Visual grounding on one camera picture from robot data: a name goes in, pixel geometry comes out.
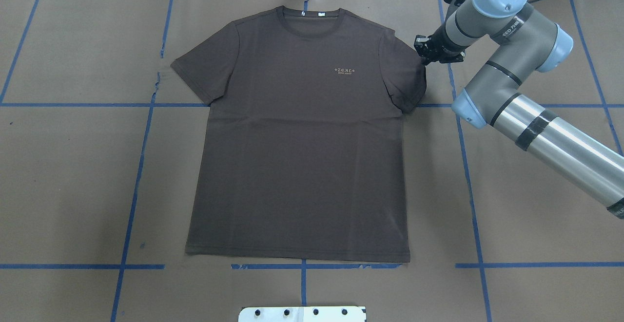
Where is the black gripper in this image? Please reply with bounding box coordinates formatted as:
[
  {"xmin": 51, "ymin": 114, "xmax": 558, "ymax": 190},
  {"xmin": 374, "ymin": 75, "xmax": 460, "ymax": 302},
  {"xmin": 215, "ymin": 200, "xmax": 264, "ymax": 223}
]
[{"xmin": 414, "ymin": 33, "xmax": 465, "ymax": 65}]

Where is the dark brown t-shirt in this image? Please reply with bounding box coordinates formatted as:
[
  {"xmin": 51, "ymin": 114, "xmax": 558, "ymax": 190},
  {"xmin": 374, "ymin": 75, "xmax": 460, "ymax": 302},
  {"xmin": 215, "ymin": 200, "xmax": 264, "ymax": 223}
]
[{"xmin": 170, "ymin": 6, "xmax": 427, "ymax": 264}]

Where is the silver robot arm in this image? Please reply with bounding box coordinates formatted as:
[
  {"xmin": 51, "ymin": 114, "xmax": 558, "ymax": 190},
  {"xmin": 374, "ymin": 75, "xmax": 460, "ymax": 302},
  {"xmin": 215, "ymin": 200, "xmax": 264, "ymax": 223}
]
[{"xmin": 414, "ymin": 0, "xmax": 623, "ymax": 219}]

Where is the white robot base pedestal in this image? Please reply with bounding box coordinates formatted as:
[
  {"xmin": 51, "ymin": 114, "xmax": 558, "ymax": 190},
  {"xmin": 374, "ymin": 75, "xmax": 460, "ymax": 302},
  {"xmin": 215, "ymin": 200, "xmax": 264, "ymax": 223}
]
[{"xmin": 238, "ymin": 306, "xmax": 368, "ymax": 322}]

